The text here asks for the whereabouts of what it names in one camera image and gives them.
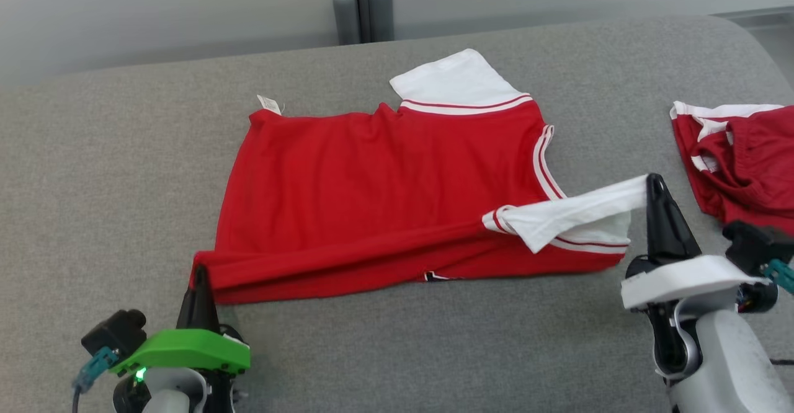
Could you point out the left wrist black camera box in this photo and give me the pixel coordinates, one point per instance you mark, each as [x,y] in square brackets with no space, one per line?
[115,332]

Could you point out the red shorts white trim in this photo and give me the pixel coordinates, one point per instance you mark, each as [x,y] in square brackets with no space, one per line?
[750,165]

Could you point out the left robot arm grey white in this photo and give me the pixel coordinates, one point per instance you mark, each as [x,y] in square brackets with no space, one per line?
[173,394]

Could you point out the grey rounded floor bollard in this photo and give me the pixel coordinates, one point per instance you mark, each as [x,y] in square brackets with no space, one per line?
[382,16]
[346,22]

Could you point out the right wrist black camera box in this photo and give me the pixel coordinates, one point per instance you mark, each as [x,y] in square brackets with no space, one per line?
[760,245]

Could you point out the grey fabric sofa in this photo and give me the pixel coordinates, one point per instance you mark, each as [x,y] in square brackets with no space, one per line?
[124,183]

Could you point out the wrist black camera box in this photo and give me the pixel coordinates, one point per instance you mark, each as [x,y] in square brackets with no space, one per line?
[760,245]
[115,332]

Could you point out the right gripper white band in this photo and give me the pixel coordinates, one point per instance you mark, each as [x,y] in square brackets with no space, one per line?
[682,279]

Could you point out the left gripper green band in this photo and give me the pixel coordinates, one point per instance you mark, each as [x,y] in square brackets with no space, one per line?
[186,351]

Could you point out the red shirt white sleeves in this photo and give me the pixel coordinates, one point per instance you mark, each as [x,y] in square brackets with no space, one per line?
[384,196]

